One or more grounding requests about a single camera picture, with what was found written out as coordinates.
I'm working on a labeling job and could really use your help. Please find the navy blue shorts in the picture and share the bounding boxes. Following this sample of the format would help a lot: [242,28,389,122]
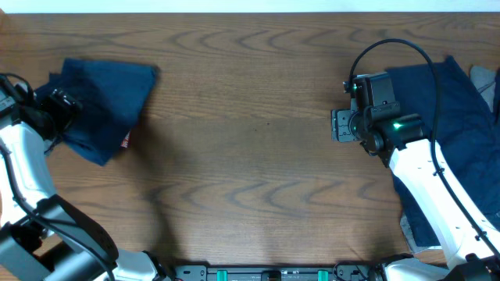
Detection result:
[35,59,158,165]

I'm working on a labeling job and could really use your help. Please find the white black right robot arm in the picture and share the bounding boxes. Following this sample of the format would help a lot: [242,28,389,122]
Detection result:
[331,103,499,280]

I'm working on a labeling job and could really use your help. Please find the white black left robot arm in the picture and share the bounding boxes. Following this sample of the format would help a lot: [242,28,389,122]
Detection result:
[1,73,167,280]

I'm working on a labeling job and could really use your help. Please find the navy blue clothes pile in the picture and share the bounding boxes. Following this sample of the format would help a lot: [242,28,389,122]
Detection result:
[388,56,499,227]

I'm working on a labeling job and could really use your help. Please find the black red Maxxis garment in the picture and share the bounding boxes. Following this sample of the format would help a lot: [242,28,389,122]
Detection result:
[120,132,130,148]

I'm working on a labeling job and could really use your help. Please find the grey garment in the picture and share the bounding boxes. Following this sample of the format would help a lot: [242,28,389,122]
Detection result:
[470,66,496,112]

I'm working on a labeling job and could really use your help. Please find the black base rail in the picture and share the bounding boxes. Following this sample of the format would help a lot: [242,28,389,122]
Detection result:
[166,263,371,281]

